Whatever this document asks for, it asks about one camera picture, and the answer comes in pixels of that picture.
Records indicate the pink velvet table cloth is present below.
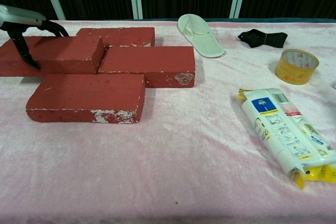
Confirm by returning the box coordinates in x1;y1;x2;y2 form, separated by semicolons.
0;18;336;224

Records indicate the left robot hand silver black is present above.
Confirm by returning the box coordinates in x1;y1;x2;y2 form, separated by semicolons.
0;4;70;71

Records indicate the white yellow product package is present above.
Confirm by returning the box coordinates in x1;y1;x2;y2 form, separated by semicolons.
237;87;336;190

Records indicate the yellow packing tape roll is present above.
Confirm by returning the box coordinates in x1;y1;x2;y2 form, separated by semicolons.
274;48;320;86

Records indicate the black tied fabric bundle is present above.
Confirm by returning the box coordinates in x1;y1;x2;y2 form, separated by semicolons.
237;28;288;49

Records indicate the red brick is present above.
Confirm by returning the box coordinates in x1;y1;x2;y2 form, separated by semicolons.
76;26;156;48
25;73;146;124
0;35;106;78
98;46;196;89

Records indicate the white disposable slipper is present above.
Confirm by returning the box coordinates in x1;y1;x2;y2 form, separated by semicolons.
177;13;226;59

